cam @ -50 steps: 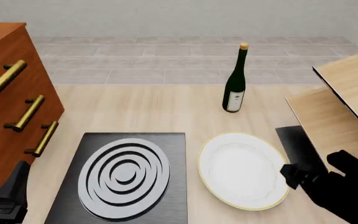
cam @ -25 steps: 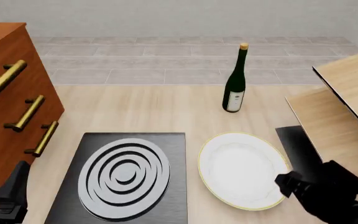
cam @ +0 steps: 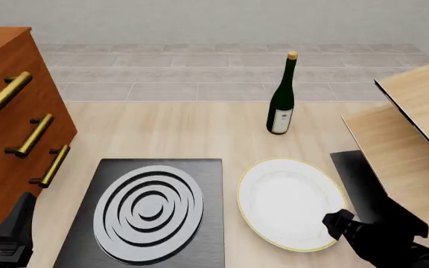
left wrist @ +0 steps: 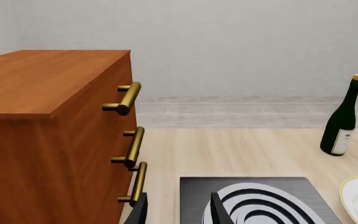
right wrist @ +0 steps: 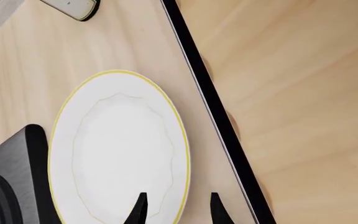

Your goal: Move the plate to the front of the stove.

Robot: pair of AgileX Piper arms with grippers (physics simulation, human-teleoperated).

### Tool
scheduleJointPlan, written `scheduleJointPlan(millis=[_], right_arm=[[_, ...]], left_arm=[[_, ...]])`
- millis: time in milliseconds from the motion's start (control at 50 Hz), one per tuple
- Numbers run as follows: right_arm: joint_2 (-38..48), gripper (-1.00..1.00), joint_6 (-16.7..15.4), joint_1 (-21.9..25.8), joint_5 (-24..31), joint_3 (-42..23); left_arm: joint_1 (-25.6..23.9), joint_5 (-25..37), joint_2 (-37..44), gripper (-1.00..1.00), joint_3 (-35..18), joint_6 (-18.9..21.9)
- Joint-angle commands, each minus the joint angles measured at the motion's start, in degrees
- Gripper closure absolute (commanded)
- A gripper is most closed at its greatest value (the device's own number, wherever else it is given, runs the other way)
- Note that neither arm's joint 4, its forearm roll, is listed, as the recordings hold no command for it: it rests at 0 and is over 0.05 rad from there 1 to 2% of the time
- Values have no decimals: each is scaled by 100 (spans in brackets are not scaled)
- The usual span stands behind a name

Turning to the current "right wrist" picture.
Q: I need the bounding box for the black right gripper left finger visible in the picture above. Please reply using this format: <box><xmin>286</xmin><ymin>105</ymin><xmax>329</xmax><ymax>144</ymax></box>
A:
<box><xmin>123</xmin><ymin>192</ymin><xmax>149</xmax><ymax>224</ymax></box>

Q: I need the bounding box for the pale grey flat plate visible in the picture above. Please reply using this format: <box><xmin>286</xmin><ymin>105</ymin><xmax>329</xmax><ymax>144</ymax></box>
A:
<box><xmin>40</xmin><ymin>0</ymin><xmax>101</xmax><ymax>22</ymax></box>

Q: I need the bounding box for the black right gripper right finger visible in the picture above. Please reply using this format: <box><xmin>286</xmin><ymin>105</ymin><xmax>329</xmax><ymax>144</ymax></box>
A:
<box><xmin>210</xmin><ymin>192</ymin><xmax>236</xmax><ymax>224</ymax></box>

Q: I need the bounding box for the white plate with yellow rim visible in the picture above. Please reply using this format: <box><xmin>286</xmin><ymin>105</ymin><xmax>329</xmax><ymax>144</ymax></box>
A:
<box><xmin>47</xmin><ymin>69</ymin><xmax>191</xmax><ymax>224</ymax></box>

